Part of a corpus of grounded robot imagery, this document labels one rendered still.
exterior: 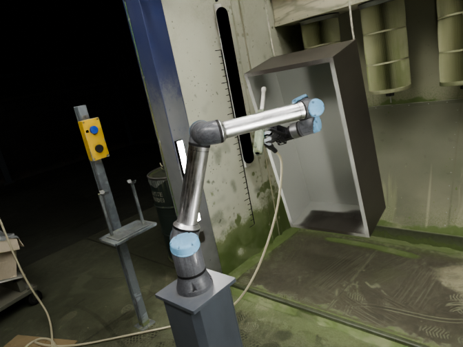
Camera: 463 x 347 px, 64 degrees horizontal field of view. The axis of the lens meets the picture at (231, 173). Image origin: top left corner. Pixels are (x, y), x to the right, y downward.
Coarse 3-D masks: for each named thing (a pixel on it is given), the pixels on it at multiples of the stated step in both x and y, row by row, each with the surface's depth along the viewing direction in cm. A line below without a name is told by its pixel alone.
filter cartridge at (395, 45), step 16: (384, 0) 278; (400, 0) 281; (368, 16) 288; (384, 16) 284; (400, 16) 283; (368, 32) 294; (384, 32) 287; (400, 32) 285; (368, 48) 298; (384, 48) 290; (400, 48) 289; (368, 64) 304; (384, 64) 295; (400, 64) 291; (368, 80) 312; (384, 80) 297; (400, 80) 294
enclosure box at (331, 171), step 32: (288, 64) 214; (320, 64) 237; (352, 64) 213; (256, 96) 243; (288, 96) 264; (320, 96) 249; (352, 96) 214; (352, 128) 215; (288, 160) 275; (320, 160) 276; (352, 160) 219; (288, 192) 276; (320, 192) 292; (352, 192) 274; (320, 224) 271; (352, 224) 259
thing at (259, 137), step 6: (264, 90) 233; (264, 96) 231; (264, 102) 229; (258, 132) 217; (258, 138) 215; (264, 138) 219; (258, 144) 213; (264, 144) 223; (258, 150) 211; (276, 150) 230
